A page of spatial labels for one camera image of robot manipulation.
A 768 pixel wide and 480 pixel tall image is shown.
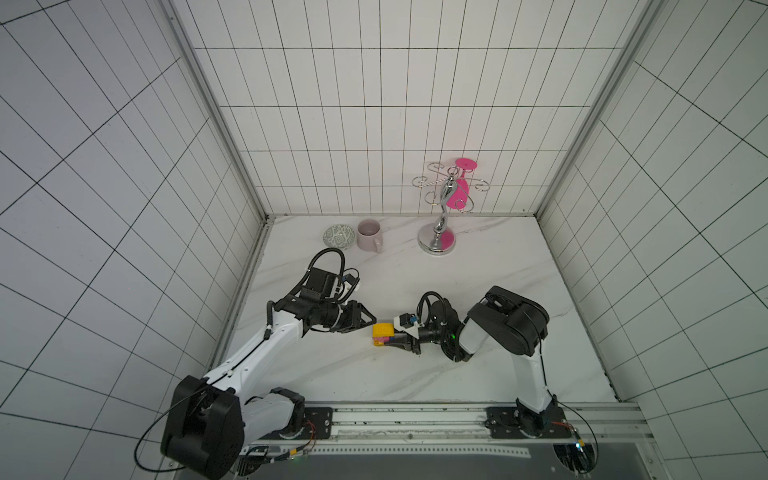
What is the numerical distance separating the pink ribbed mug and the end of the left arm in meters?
0.34

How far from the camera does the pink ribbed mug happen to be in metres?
1.06

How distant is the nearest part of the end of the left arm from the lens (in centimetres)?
60
